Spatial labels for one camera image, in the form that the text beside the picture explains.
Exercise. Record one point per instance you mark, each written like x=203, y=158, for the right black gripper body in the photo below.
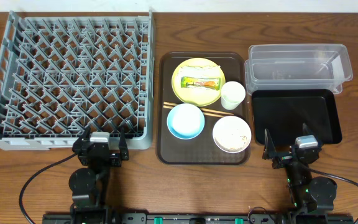
x=282, y=160

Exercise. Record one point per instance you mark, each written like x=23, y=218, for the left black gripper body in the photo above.
x=110, y=158

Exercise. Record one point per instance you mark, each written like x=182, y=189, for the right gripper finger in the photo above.
x=269, y=147
x=306, y=130

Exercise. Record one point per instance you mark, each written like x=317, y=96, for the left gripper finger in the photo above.
x=123, y=148
x=85, y=137

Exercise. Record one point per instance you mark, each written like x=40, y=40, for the white bowl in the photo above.
x=231, y=124

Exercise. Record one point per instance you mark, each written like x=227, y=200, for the wooden chopstick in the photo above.
x=205, y=113
x=203, y=109

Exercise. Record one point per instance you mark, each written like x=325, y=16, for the light blue bowl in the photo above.
x=185, y=121

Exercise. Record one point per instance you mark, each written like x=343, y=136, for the white plastic cup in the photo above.
x=232, y=95

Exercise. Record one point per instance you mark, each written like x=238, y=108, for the green snack wrapper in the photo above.
x=207, y=83

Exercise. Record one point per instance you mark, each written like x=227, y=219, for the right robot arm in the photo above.
x=310, y=195

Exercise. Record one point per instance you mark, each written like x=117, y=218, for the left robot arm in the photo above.
x=89, y=184

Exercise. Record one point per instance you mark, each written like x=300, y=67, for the black waste tray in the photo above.
x=284, y=112

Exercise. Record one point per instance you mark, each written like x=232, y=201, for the clear plastic waste bin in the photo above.
x=297, y=67

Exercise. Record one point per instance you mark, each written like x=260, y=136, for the grey plastic dish rack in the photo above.
x=61, y=76

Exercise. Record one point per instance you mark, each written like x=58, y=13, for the brown serving tray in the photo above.
x=200, y=150

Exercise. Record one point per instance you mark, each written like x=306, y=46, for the yellow plate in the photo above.
x=196, y=96

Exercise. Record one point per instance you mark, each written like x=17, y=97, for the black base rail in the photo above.
x=142, y=218

